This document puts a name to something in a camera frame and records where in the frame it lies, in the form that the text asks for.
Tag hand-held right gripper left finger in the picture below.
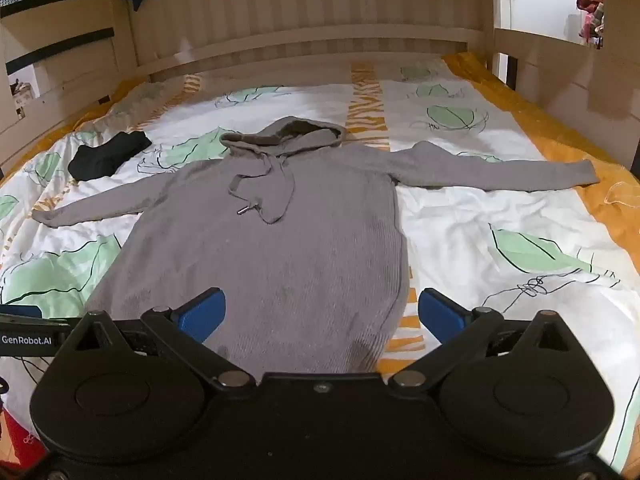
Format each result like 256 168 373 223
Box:
50 287 256 391

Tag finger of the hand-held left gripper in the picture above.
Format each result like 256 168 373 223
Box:
0 304 43 320
0 315 78 331

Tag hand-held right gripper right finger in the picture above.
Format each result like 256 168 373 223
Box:
387 288 593 391

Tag grey hoodie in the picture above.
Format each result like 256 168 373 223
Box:
32 116 599 376

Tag person's left forearm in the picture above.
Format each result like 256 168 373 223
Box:
0 407 47 467

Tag pink hanging clothes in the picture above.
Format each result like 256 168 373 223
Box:
575 0 607 50

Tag leaf printed blanket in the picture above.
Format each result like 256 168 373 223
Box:
0 52 640 466

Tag black cloth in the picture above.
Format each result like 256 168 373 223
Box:
68 131 152 182

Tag wooden bed frame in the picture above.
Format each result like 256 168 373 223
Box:
0 0 640 186

